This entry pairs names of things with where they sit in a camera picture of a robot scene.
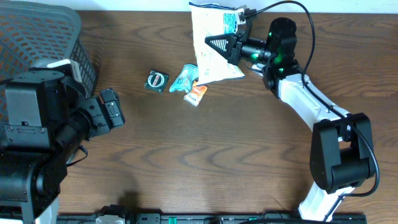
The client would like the white blue snack bag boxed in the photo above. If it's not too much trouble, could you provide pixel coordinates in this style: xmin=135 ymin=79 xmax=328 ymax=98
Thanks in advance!
xmin=189 ymin=2 xmax=246 ymax=85

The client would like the teal snack packet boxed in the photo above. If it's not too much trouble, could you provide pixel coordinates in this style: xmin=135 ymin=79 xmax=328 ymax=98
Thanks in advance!
xmin=169 ymin=64 xmax=198 ymax=93

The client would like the orange white tissue pack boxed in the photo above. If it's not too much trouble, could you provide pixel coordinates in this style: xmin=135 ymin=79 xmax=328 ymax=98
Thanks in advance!
xmin=183 ymin=81 xmax=208 ymax=106

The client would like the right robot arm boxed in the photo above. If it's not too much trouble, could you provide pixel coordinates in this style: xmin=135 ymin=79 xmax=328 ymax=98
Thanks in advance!
xmin=205 ymin=17 xmax=380 ymax=222

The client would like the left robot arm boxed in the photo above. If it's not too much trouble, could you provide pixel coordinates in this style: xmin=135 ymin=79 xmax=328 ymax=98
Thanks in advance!
xmin=1 ymin=59 xmax=125 ymax=223

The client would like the grey plastic mesh basket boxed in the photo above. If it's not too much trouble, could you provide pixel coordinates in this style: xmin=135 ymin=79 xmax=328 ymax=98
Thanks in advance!
xmin=0 ymin=0 xmax=97 ymax=122

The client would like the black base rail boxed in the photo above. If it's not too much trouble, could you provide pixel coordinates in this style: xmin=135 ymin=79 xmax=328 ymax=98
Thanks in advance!
xmin=55 ymin=205 xmax=368 ymax=224

